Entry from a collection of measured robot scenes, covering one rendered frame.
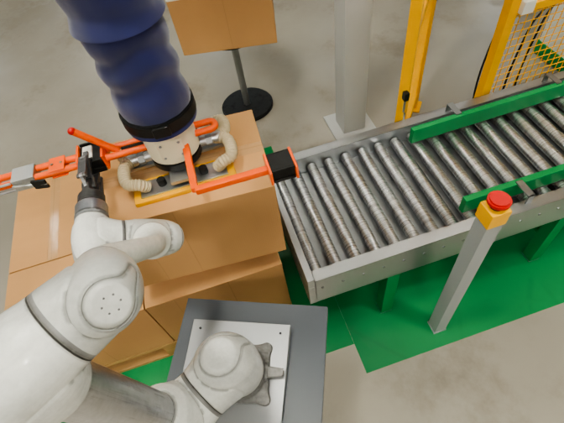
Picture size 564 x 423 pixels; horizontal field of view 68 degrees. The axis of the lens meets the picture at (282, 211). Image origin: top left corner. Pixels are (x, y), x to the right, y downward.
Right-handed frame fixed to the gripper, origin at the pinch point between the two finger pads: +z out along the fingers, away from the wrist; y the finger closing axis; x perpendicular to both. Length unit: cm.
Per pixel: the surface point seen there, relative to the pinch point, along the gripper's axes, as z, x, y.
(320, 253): -19, 68, 71
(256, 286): -21, 36, 78
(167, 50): -4.4, 34.9, -30.4
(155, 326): -21, -12, 84
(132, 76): -10.6, 24.8, -29.8
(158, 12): -6, 36, -41
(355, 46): 94, 131, 52
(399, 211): -14, 107, 65
